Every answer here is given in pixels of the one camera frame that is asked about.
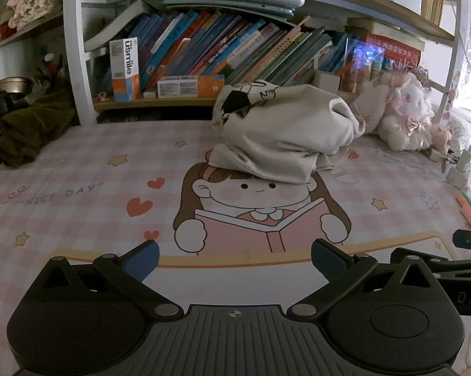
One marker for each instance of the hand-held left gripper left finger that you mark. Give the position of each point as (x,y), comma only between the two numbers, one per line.
(141,260)

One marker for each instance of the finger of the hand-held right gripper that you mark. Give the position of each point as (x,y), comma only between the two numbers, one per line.
(454,267)
(470,240)

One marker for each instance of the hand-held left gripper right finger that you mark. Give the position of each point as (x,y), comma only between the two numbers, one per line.
(327,260)

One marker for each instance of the white t-shirt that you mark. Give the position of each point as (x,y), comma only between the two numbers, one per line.
(282,137)

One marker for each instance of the white power strip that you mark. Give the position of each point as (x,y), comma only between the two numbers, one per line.
(464,170)

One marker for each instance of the small pink plush toy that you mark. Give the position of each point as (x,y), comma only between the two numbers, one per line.
(441,137)

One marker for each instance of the large white pink plush toy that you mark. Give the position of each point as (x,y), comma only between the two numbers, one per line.
(405,109)

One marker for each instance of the brown cloth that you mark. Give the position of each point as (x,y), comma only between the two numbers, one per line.
(31,129)

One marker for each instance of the white pen holder box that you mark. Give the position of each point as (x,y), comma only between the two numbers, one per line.
(327,81)

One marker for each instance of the flat white orange box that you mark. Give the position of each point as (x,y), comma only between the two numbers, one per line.
(188,86)

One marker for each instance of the tall white orange box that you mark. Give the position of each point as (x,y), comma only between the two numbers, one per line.
(123,68)

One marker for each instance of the white bookshelf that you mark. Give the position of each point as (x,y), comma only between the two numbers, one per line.
(76,66)

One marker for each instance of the stack of thick books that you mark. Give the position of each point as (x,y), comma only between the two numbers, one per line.
(396,49)

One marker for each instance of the clear acrylic stand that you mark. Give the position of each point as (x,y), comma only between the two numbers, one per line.
(366,56)

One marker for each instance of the metal bowl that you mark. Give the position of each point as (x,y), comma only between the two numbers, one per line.
(12,85)

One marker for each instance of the row of leaning books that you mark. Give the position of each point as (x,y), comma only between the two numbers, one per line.
(219,47)

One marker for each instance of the white container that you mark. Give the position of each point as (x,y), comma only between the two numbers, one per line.
(16,58)

